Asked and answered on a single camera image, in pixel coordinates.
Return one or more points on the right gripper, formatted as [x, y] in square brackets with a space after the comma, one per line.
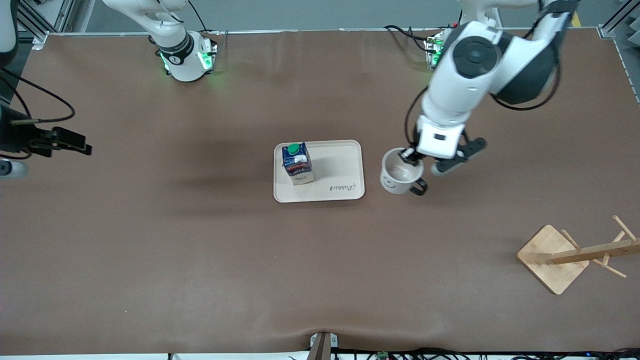
[14, 137]

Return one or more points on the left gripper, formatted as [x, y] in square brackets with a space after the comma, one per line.
[411, 155]

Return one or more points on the blue milk carton green cap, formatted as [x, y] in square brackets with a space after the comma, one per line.
[297, 162]

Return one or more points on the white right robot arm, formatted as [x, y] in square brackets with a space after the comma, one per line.
[175, 60]

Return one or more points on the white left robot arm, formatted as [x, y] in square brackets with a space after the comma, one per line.
[475, 55]

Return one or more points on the cream rabbit print tray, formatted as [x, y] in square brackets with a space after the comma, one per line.
[335, 170]

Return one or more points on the wooden mug rack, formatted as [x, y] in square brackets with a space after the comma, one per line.
[555, 260]

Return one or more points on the brown table mat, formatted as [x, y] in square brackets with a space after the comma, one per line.
[200, 260]

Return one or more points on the small green circuit board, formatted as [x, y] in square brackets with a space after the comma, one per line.
[383, 355]

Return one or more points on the grey foam panel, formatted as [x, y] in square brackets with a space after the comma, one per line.
[630, 55]

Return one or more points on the aluminium frame profile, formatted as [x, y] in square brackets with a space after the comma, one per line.
[42, 22]
[617, 20]

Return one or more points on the metal table edge bracket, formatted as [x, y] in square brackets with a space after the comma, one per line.
[322, 346]

